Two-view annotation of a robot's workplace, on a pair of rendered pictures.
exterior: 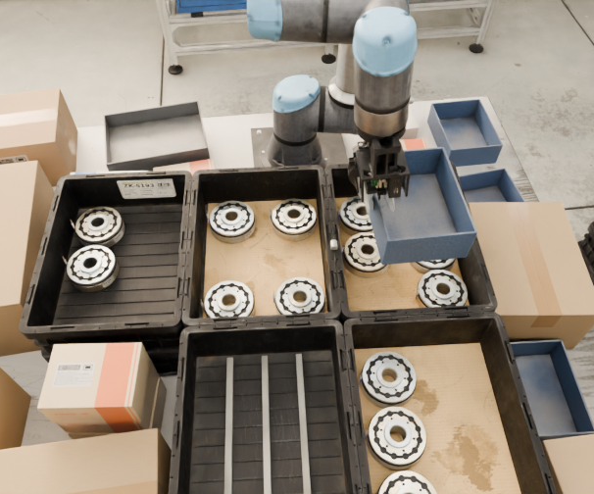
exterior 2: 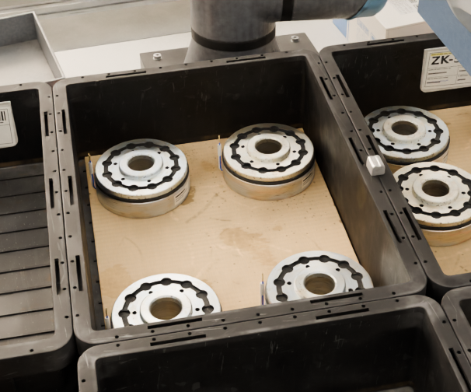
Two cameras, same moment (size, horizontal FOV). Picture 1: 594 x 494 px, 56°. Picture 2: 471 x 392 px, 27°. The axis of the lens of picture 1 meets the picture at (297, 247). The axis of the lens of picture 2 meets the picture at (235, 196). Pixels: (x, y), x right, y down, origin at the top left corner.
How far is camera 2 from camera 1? 0.36 m
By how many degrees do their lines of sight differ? 15
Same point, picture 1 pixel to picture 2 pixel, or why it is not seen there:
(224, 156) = not seen: hidden behind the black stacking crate
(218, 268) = (126, 264)
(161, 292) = (8, 322)
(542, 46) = not seen: outside the picture
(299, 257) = (294, 225)
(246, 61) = (88, 34)
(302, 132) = (252, 20)
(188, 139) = (22, 78)
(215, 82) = not seen: hidden behind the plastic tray
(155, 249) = not seen: outside the picture
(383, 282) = not seen: outside the picture
